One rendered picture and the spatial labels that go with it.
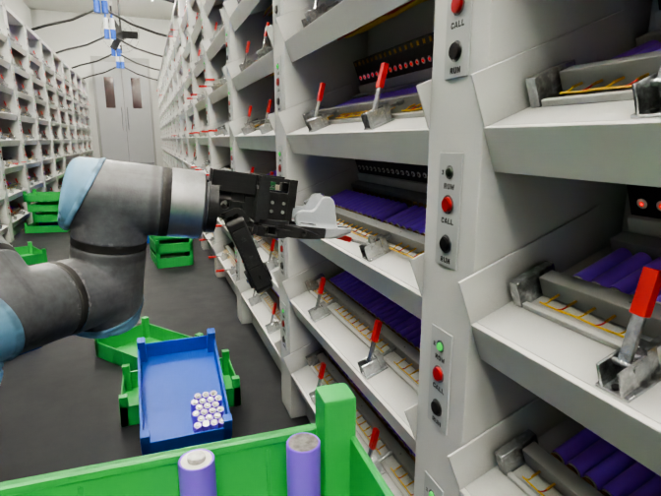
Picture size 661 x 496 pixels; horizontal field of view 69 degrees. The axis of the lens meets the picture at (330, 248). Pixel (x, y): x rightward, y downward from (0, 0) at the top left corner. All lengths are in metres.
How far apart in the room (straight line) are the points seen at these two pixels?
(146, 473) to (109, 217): 0.38
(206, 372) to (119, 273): 0.78
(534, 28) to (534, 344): 0.29
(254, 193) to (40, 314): 0.29
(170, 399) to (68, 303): 0.77
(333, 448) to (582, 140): 0.28
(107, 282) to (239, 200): 0.19
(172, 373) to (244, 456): 1.09
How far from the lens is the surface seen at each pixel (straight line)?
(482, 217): 0.50
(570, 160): 0.43
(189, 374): 1.39
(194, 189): 0.63
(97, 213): 0.63
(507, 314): 0.53
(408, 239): 0.71
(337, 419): 0.30
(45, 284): 0.60
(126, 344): 1.87
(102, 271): 0.65
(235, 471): 0.32
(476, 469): 0.62
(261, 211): 0.65
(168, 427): 1.30
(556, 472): 0.59
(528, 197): 0.54
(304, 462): 0.27
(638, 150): 0.39
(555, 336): 0.49
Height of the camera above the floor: 0.70
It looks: 13 degrees down
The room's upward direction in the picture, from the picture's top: straight up
